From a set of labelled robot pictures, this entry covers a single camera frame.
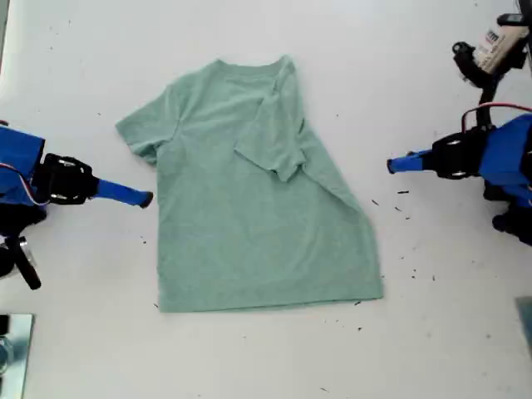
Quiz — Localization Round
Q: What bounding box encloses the beige and black camera box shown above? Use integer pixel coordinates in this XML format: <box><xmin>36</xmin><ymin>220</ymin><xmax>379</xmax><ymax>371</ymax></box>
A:
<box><xmin>451</xmin><ymin>12</ymin><xmax>528</xmax><ymax>89</ymax></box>

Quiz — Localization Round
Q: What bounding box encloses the red white arm wire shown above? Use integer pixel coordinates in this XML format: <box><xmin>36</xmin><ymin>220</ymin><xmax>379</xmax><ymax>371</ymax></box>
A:
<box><xmin>460</xmin><ymin>102</ymin><xmax>532</xmax><ymax>133</ymax></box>
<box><xmin>0</xmin><ymin>162</ymin><xmax>50</xmax><ymax>208</ymax></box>

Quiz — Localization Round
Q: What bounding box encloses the black camera stalk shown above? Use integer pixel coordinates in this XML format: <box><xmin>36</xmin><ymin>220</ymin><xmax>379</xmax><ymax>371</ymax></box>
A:
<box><xmin>477</xmin><ymin>82</ymin><xmax>499</xmax><ymax>131</ymax></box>

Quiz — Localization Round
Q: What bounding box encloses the green t-shirt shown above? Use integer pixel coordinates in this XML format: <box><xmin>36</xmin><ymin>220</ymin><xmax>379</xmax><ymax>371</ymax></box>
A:
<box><xmin>115</xmin><ymin>53</ymin><xmax>384</xmax><ymax>314</ymax></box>

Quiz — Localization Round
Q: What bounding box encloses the grey plate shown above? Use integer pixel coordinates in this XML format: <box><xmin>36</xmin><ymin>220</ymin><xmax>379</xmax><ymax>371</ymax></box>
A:
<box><xmin>514</xmin><ymin>296</ymin><xmax>532</xmax><ymax>358</ymax></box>

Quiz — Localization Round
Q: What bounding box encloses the shiny steel plate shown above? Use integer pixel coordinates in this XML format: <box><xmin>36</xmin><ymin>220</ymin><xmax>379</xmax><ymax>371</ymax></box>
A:
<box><xmin>0</xmin><ymin>313</ymin><xmax>35</xmax><ymax>399</ymax></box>

